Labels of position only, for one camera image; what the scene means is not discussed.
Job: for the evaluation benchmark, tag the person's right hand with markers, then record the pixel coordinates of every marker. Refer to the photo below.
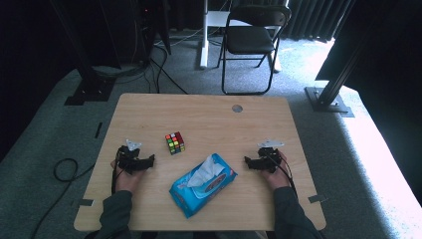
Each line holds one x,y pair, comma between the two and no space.
280,179

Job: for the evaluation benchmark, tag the black equipment tower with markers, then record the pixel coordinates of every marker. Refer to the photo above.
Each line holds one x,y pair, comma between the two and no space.
151,30

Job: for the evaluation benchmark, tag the person's left hand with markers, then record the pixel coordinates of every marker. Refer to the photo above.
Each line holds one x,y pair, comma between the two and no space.
127,182

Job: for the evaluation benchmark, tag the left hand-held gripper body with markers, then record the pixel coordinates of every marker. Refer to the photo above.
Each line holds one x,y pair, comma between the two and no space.
131,161

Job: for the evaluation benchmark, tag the white desk frame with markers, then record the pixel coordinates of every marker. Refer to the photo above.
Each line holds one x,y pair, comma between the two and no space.
204,49

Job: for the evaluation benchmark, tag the black folding chair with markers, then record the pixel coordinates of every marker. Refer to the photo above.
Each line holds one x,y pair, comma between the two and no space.
249,40

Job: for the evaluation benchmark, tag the blue wet wipe pack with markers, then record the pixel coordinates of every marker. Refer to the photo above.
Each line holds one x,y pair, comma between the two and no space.
195,199

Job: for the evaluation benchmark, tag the black metal stand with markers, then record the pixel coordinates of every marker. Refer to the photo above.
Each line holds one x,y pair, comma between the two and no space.
89,93
326,99

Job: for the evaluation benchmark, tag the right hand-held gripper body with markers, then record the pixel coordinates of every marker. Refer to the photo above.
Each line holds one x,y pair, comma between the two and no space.
270,159

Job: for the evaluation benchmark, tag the multicoloured puzzle cube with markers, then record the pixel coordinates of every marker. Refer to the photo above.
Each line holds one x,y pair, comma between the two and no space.
175,143

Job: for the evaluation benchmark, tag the grey tape piece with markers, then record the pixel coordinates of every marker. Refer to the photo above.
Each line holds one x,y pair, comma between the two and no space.
316,198

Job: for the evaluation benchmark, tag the dark pleated curtain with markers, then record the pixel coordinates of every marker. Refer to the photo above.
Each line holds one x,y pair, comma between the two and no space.
312,20

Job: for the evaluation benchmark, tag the grey table grommet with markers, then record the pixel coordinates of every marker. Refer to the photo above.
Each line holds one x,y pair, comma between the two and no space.
237,108

